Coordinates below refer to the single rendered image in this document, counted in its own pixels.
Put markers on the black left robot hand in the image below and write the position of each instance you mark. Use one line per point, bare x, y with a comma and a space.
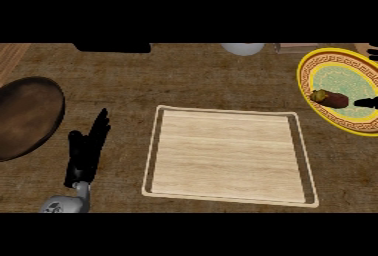
85, 151

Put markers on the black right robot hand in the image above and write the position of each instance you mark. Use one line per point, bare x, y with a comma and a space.
369, 102

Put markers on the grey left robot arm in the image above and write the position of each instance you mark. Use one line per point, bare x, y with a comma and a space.
69, 201

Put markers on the yellow patterned plate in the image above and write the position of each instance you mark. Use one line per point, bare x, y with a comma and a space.
345, 87

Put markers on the brown sweet potato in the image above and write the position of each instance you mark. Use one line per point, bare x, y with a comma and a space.
332, 98

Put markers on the dark brown wooden plate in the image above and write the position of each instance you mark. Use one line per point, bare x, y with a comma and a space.
28, 117

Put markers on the pale wooden tray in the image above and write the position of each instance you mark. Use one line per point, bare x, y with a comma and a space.
230, 154

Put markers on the brown wooden block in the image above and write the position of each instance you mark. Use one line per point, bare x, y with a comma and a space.
298, 47

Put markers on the pale grey round object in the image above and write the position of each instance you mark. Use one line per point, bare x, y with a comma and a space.
243, 48

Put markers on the black appliance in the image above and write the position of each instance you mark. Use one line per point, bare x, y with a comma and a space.
113, 47

